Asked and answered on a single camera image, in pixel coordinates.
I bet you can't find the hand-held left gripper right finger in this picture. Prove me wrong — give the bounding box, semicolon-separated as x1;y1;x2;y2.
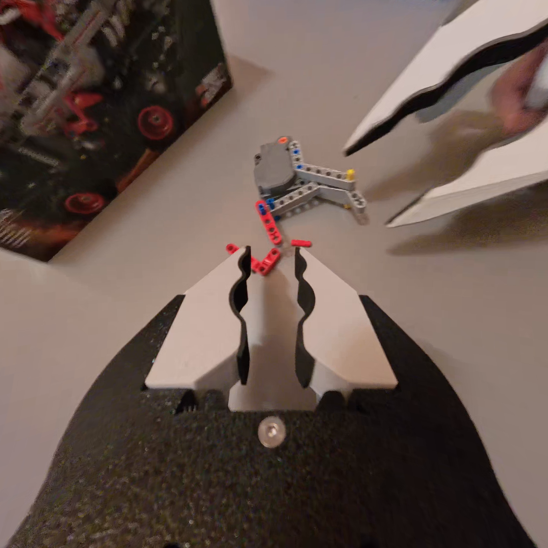
295;247;399;399

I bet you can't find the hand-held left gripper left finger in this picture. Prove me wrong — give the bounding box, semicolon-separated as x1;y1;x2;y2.
145;245;251;390

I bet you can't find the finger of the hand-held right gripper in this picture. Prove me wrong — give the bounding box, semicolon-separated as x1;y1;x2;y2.
342;15;548;157
384;109;548;228

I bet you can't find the red angled lego beam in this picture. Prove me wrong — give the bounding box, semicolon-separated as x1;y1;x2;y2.
225;243;282;275

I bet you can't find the grey lego assembly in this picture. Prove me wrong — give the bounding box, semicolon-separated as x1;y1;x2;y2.
253;136;370;247

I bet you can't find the black lego set box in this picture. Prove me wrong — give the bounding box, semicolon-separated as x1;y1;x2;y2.
0;0;234;263

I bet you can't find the person's right hand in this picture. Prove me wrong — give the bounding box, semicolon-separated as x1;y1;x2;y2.
490;41;548;138

